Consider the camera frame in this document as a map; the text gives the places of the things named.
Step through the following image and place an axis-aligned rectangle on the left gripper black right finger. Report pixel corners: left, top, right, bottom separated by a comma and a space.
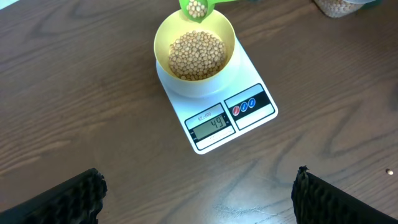
291, 166, 397, 224

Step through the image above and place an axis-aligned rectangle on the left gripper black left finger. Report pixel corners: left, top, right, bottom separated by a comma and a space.
1, 168, 108, 224

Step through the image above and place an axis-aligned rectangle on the yellow plastic bowl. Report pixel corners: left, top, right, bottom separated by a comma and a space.
154, 10, 237, 82

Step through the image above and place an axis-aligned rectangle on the green plastic measuring scoop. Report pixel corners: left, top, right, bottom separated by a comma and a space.
179, 0, 237, 23

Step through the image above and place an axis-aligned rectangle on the white digital kitchen scale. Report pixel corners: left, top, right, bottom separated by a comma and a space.
156, 40, 279, 154

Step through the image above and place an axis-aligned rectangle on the clear container of soybeans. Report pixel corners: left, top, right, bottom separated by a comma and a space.
313, 0, 381, 18

